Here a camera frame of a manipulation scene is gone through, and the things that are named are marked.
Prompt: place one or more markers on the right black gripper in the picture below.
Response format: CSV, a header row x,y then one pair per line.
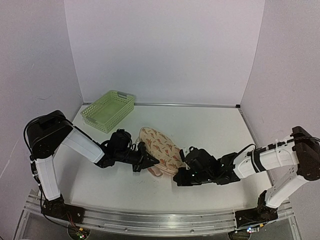
x,y
183,181

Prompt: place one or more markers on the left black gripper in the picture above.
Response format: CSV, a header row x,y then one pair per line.
x,y
147,158

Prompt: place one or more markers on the floral mesh laundry bag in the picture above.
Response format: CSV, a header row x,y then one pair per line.
x,y
162,148

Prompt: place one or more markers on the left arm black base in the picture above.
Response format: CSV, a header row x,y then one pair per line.
x,y
58,209

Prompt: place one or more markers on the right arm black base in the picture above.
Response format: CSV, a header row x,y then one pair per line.
x,y
251,217

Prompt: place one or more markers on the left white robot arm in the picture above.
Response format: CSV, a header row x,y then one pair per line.
x,y
44,135

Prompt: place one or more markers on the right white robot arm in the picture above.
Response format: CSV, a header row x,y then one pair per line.
x,y
299,151

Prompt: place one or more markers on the pink bra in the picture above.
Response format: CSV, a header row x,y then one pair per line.
x,y
155,171

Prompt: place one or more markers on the green plastic basket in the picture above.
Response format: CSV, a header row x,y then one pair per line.
x,y
108,111

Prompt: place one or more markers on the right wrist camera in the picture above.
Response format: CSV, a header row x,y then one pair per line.
x,y
185,151

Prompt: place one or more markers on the aluminium front rail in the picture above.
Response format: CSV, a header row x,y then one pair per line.
x,y
34,225

